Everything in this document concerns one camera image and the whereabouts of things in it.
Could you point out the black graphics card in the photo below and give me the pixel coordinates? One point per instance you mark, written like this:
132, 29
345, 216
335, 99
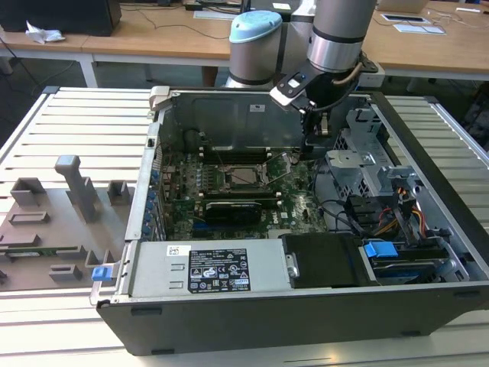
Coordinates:
233, 214

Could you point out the silver disk bay cage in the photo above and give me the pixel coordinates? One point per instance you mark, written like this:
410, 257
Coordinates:
351, 168

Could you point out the green RAM stick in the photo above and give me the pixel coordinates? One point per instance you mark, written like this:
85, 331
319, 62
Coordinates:
38, 252

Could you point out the black open PC case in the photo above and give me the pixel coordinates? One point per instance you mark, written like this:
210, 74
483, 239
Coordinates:
267, 325

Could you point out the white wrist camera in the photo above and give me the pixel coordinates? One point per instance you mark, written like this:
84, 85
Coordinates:
292, 89

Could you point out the grey power supply unit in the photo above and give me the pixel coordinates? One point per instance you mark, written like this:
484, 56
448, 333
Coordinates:
153, 267

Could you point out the CPU socket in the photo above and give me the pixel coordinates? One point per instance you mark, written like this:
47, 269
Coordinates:
244, 177

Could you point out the wooden desk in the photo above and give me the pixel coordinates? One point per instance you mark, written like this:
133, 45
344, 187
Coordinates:
153, 42

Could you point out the black computer tower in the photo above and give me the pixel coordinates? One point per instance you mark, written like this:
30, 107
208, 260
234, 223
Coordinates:
57, 15

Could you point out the blue case latch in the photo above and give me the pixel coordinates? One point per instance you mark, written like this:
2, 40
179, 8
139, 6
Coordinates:
100, 274

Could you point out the crumpled white paper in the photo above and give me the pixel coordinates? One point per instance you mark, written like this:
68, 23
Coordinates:
46, 34

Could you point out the black installed RAM sticks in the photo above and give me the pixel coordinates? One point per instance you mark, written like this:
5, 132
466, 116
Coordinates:
240, 195

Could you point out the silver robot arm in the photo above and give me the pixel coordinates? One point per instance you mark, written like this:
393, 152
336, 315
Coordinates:
336, 30

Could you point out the white paper sheets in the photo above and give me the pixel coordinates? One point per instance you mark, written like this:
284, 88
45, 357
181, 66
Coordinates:
420, 28

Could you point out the grey parts rack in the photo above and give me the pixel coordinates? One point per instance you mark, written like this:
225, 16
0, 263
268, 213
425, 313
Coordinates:
57, 214

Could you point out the green motherboard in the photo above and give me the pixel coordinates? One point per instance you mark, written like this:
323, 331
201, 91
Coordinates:
298, 214

